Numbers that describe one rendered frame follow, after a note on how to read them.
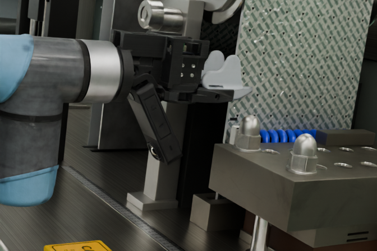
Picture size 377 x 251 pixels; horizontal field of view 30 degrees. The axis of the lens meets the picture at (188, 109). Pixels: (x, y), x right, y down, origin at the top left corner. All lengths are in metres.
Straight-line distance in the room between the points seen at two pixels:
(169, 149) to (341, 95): 0.32
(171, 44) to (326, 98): 0.30
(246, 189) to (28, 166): 0.26
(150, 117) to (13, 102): 0.17
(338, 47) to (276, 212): 0.34
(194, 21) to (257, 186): 0.27
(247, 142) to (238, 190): 0.06
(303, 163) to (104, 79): 0.25
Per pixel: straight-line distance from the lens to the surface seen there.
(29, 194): 0.82
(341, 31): 1.06
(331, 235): 0.87
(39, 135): 0.80
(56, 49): 0.80
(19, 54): 0.78
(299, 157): 0.82
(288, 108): 1.02
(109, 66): 0.81
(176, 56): 0.85
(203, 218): 0.97
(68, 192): 1.07
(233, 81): 0.92
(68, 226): 0.93
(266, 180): 0.82
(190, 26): 0.98
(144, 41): 0.85
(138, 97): 0.85
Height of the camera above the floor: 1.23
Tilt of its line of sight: 11 degrees down
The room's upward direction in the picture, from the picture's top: 8 degrees clockwise
